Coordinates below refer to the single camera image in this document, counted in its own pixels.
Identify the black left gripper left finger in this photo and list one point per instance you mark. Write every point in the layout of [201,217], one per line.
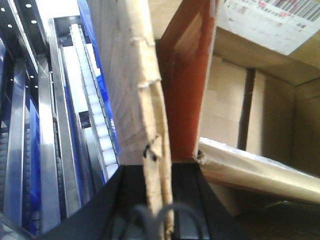
[117,212]

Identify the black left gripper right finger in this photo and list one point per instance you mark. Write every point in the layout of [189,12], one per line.
[192,189]

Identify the plain brown cardboard box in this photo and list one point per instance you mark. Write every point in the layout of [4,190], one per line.
[183,90]

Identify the white shipping label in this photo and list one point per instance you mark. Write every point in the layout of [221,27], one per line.
[279,25]

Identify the stainless steel shelf rail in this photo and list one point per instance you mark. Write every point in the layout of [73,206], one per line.
[52,158]

